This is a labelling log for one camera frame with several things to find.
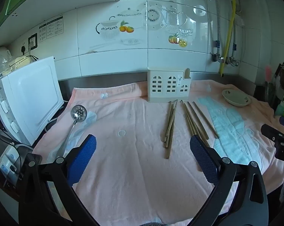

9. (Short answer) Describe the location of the white plastic utensil holder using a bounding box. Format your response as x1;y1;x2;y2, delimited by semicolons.
147;67;192;103

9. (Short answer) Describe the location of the white instruction label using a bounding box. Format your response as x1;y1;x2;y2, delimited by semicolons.
38;16;64;42

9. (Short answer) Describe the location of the steel slotted ladle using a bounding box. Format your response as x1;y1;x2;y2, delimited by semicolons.
55;105;87;158

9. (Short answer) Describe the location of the steel angle valve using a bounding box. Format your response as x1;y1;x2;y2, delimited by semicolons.
228;57;240;67
211;47;224;63

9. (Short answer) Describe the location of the wall power socket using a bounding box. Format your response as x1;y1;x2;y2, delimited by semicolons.
28;33;38;51

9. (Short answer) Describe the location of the white power strip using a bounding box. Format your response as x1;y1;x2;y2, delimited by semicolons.
0;145;19;185

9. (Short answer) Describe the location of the white microwave oven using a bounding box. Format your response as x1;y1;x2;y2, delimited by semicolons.
0;56;64;146

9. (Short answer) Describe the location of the small white plate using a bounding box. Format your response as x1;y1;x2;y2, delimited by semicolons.
222;89;251;107

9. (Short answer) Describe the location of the pink towel with blue pattern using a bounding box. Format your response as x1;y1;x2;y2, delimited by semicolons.
34;80;284;225

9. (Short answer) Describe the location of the braided steel water hose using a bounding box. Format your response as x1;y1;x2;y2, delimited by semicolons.
206;0;222;50
231;21;238;59

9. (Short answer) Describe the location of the yellow gas hose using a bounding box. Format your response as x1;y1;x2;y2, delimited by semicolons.
218;0;237;76

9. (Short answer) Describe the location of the pink brush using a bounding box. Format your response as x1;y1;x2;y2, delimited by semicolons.
265;65;272;82

